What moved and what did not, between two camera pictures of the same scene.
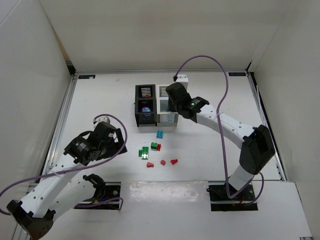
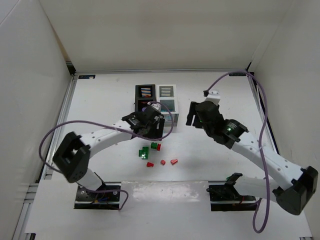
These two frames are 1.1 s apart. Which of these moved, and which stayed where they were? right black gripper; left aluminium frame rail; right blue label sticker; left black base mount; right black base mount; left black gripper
Moved: left black gripper; right black gripper
Stayed: right blue label sticker; left black base mount; left aluminium frame rail; right black base mount
